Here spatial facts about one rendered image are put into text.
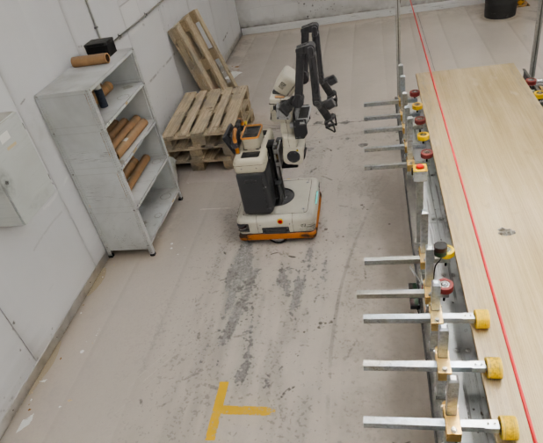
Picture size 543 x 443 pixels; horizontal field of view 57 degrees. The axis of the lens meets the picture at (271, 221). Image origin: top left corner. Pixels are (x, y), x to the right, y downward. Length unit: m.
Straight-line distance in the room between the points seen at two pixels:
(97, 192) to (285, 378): 2.15
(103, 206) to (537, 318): 3.30
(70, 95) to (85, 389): 2.05
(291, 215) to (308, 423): 1.71
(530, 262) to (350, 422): 1.32
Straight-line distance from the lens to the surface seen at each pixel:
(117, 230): 4.53
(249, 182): 4.02
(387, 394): 3.23
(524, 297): 2.53
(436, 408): 2.35
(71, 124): 4.09
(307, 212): 4.12
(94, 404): 3.68
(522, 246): 2.80
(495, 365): 2.16
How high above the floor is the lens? 2.67
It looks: 36 degrees down
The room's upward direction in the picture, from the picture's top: 12 degrees counter-clockwise
